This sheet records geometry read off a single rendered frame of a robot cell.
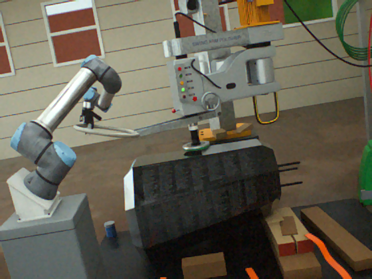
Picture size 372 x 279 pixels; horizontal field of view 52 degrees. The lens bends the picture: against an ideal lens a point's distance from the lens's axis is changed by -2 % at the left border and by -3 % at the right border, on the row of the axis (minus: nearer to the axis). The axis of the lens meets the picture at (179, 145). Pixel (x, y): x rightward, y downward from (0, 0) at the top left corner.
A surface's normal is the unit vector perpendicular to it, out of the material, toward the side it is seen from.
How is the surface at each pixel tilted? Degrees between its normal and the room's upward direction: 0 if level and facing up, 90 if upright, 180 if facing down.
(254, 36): 90
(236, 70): 90
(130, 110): 90
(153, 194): 45
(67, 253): 90
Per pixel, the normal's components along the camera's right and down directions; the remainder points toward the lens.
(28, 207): 0.07, 0.19
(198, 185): -0.09, -0.54
